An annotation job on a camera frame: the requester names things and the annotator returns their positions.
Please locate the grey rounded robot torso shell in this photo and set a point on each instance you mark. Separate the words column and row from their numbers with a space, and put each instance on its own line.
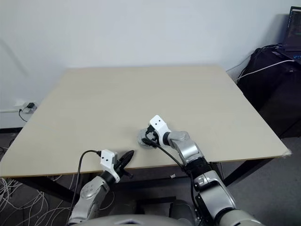
column 131, row 220

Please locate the large black bag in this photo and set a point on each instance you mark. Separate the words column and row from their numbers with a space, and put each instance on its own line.
column 270, row 94

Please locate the black metal table frame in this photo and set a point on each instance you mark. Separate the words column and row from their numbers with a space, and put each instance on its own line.
column 47, row 186

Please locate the grey perforated housing lid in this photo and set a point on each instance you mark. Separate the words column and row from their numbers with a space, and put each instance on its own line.
column 142, row 134

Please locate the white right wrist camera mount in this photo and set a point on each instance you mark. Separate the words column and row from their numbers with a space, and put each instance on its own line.
column 158, row 122

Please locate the open black laptop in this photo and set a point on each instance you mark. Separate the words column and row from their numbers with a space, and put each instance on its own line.
column 294, row 30

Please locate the white wall power strip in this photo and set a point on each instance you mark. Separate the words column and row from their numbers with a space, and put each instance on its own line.
column 34, row 110

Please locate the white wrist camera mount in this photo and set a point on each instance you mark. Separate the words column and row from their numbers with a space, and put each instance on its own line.
column 158, row 122
column 107, row 161

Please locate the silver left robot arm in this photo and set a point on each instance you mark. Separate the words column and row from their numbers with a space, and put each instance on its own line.
column 90, row 190

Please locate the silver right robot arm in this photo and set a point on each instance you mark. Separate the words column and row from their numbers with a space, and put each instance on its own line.
column 188, row 150

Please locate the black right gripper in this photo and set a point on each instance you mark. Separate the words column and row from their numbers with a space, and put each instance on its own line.
column 152, row 136

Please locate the black plug adapter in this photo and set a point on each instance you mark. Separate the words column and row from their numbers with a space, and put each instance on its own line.
column 30, row 105

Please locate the grey round motor housing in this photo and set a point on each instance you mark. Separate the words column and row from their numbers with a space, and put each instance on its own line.
column 140, row 143

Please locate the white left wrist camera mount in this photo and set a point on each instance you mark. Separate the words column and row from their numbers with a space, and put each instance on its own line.
column 107, row 161

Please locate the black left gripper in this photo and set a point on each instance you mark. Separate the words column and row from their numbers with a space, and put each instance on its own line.
column 120, row 167

